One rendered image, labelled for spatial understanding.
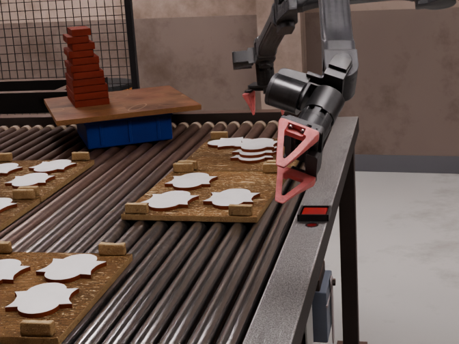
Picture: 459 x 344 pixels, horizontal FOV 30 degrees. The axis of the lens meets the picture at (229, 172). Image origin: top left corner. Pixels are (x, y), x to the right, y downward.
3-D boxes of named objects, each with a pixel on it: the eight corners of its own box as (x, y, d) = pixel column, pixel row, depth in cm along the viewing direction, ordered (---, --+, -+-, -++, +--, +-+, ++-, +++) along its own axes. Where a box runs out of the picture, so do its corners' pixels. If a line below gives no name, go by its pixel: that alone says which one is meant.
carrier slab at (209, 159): (310, 142, 282) (310, 138, 282) (290, 175, 244) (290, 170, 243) (208, 143, 290) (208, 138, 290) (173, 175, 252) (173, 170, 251)
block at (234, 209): (253, 214, 206) (253, 203, 205) (252, 216, 204) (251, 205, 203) (230, 213, 207) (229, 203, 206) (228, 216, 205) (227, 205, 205)
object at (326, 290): (339, 330, 200) (337, 259, 196) (334, 358, 187) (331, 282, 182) (291, 329, 203) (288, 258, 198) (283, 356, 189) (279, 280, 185)
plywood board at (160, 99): (169, 89, 343) (169, 84, 342) (201, 109, 296) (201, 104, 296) (44, 103, 330) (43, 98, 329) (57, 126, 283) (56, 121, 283)
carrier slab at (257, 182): (288, 177, 242) (287, 171, 242) (257, 222, 204) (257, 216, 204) (171, 176, 251) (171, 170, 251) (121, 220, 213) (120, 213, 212)
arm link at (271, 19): (299, 26, 217) (296, -15, 219) (277, 26, 217) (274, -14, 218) (272, 70, 259) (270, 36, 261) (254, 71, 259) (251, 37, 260)
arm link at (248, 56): (270, 64, 255) (268, 37, 256) (232, 67, 255) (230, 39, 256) (270, 74, 266) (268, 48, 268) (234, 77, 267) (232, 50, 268)
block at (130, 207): (149, 212, 212) (149, 202, 212) (147, 214, 211) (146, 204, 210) (127, 211, 214) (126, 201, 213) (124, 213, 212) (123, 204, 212)
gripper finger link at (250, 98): (265, 117, 266) (262, 87, 264) (243, 117, 269) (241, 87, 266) (271, 112, 272) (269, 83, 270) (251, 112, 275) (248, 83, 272)
